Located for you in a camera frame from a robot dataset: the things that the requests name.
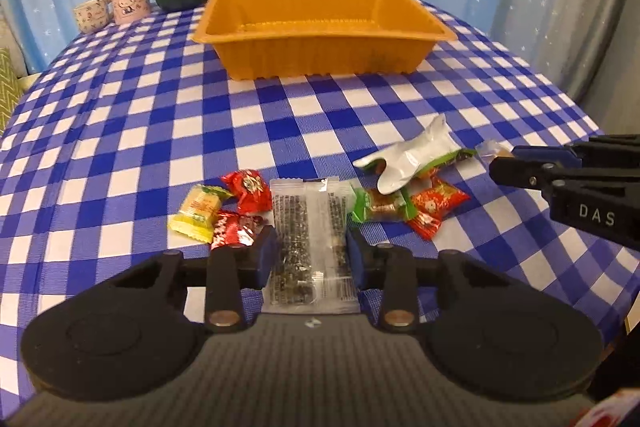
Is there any small clear candy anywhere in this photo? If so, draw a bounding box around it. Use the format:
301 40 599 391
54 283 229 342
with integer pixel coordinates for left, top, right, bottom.
475 141 516 165

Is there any small floral mug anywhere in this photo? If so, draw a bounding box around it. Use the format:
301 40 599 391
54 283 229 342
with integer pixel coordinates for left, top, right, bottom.
72 0 113 34

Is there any blue white checkered tablecloth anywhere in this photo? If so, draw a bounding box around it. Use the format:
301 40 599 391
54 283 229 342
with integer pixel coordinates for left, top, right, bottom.
0 0 640 408

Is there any orange plastic tray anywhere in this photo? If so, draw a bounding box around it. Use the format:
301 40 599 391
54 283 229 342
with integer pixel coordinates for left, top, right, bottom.
192 0 458 81

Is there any green zigzag pillow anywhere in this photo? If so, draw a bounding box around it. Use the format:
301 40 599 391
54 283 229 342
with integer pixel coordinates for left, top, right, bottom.
0 47 26 132

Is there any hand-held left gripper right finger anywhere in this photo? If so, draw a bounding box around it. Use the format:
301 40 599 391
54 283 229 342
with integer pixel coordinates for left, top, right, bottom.
346 227 506 336

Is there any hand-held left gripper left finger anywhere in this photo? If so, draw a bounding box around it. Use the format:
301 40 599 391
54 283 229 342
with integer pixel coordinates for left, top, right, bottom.
107 224 281 334

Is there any yellow snack packet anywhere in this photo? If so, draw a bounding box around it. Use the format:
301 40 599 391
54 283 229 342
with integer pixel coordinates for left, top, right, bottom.
168 184 233 244

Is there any clear seaweed snack packet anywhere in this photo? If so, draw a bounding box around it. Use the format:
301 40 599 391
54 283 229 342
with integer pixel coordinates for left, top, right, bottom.
262 177 362 315

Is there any white green pouch packet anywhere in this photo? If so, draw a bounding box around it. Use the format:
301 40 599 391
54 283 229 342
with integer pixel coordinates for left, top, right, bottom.
352 114 478 195

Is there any red candy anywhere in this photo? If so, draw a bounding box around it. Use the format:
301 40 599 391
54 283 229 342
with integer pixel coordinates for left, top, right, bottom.
220 169 273 215
410 177 471 212
210 210 266 252
406 209 443 241

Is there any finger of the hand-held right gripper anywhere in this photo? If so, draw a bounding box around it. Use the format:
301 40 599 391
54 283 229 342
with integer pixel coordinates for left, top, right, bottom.
489 155 640 196
511 134 640 170

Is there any green brown snack packet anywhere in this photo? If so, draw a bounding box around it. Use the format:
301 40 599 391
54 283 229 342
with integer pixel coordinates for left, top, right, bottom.
348 187 418 224

